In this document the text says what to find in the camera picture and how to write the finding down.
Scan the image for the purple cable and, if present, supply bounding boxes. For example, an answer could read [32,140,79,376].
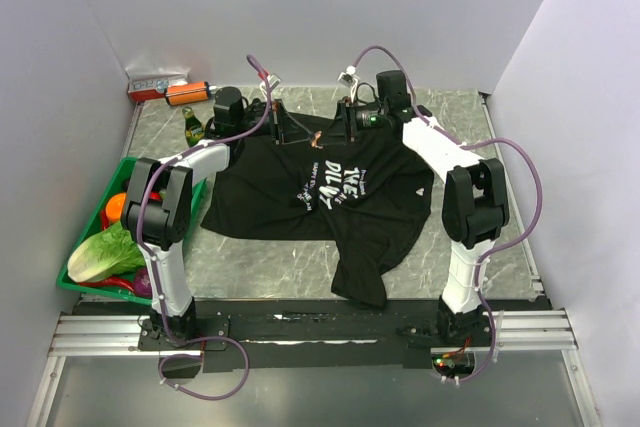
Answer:
[349,45,544,388]
[134,53,275,401]

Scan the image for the purple red onion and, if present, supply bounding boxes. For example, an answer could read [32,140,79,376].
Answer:
[132,268,152,299]

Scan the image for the green plastic tray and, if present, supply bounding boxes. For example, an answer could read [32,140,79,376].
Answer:
[57,157,204,313]

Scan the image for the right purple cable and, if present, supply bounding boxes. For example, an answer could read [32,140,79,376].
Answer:
[349,45,544,388]

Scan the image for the green glass bottle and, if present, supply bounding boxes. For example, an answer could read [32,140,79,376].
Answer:
[181,107,205,147]

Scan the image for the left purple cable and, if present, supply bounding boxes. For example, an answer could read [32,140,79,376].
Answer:
[134,53,275,401]

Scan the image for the red chili pepper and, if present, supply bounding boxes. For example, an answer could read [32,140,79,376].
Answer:
[80,276,135,294]

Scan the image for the orange cylinder tool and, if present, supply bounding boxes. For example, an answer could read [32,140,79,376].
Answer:
[164,81,216,107]

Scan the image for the red white cardboard box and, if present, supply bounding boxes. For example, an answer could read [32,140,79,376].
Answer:
[127,73,189,103]

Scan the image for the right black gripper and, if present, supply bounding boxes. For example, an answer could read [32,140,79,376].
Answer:
[316,97,388,147]

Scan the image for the small sparkly brooch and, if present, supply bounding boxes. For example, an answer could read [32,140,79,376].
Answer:
[310,131,323,149]

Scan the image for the black printed t-shirt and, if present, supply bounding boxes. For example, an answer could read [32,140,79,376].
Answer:
[201,129,434,308]

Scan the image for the lettuce head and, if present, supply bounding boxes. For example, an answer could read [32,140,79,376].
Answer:
[67,223,146,283]

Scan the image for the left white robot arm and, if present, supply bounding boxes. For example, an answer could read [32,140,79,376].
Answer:
[121,87,315,349]

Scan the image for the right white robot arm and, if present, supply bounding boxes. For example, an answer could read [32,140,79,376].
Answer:
[312,65,510,346]

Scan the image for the orange fruit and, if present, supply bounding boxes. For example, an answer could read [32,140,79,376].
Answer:
[105,192,126,224]

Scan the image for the aluminium rail frame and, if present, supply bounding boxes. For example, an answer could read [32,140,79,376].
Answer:
[48,311,578,357]

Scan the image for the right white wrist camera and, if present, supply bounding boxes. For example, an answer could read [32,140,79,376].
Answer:
[337,66,359,96]

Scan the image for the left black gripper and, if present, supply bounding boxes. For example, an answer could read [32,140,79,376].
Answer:
[236,99,315,145]

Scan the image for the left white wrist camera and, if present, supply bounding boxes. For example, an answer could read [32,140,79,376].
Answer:
[263,74,281,90]

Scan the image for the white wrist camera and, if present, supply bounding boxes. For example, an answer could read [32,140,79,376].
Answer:
[263,74,281,90]
[337,66,359,96]

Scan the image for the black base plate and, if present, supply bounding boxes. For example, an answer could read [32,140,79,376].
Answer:
[138,300,491,373]

